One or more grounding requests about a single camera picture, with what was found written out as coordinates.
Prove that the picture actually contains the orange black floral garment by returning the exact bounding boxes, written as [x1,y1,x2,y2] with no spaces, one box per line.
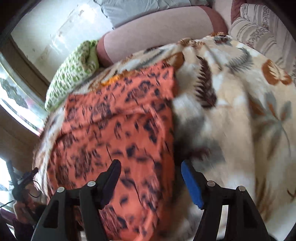
[47,62,175,240]

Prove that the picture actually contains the stained glass window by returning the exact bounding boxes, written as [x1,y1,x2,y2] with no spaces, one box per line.
[1,55,48,136]

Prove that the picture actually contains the leaf-patterned beige blanket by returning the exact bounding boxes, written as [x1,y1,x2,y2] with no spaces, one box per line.
[33,33,295,240]

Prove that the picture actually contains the striped beige cushion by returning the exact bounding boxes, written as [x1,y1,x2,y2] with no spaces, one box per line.
[229,4,295,81]

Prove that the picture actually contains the pink cylindrical bolster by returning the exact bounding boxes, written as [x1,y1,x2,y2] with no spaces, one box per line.
[96,6,228,67]

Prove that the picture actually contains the grey pillow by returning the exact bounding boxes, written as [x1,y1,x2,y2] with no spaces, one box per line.
[95,0,208,29]

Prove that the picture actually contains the green white checkered pillow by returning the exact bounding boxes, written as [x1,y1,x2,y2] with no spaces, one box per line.
[45,40,99,111]

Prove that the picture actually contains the person's left hand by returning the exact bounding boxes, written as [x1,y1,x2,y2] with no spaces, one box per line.
[14,200,37,225]

